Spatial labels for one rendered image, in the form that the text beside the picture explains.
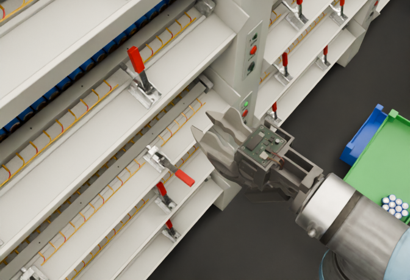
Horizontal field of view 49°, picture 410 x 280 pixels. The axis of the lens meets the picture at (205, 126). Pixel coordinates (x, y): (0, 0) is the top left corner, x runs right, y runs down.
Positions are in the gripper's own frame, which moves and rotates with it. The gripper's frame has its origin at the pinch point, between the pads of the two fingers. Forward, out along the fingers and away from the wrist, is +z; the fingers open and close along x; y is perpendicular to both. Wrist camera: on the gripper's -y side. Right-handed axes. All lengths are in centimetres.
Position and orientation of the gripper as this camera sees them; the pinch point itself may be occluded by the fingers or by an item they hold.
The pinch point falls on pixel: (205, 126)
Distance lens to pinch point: 73.9
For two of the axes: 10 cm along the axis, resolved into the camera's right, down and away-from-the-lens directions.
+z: -7.6, -5.6, 3.2
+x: -6.4, 6.5, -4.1
